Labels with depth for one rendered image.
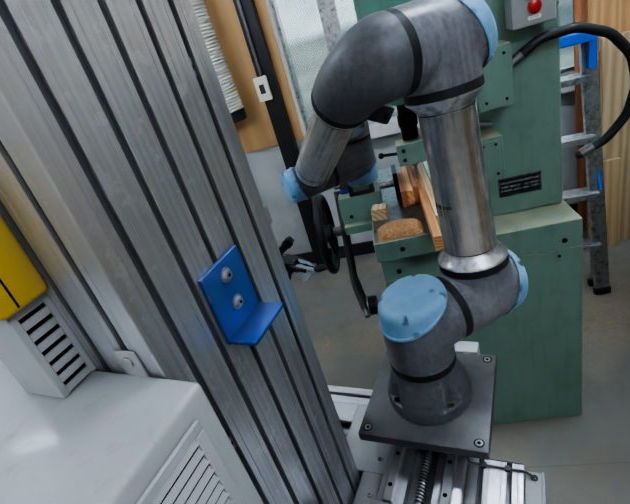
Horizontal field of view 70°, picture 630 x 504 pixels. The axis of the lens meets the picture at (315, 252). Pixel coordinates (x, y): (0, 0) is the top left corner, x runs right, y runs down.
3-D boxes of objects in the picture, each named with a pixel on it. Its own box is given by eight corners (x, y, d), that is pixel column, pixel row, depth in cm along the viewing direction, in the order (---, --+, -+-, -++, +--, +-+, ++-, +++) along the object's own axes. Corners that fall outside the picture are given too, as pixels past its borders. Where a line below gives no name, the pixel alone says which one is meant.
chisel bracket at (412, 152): (398, 165, 147) (394, 140, 143) (442, 154, 145) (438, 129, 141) (400, 172, 141) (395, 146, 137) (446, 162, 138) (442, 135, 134)
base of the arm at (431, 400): (467, 431, 75) (460, 389, 70) (381, 419, 82) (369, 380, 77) (475, 366, 87) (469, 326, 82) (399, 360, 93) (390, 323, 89)
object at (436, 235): (411, 172, 162) (409, 161, 160) (416, 171, 162) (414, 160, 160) (436, 251, 111) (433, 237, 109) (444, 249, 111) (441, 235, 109)
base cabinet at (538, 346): (408, 353, 211) (377, 221, 179) (538, 334, 199) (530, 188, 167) (420, 433, 172) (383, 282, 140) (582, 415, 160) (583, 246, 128)
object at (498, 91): (472, 106, 123) (465, 49, 116) (506, 98, 121) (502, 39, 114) (479, 113, 115) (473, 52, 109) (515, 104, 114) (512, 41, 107)
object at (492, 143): (472, 172, 132) (467, 133, 126) (496, 167, 130) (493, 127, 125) (479, 184, 124) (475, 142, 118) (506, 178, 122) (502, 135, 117)
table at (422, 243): (348, 191, 180) (344, 177, 177) (424, 173, 174) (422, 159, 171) (344, 270, 127) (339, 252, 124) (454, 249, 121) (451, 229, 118)
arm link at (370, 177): (328, 189, 105) (316, 145, 100) (369, 172, 108) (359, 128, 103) (344, 197, 98) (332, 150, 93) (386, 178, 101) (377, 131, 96)
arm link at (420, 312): (375, 351, 83) (359, 292, 77) (434, 318, 87) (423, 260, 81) (413, 389, 73) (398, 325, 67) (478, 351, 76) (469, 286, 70)
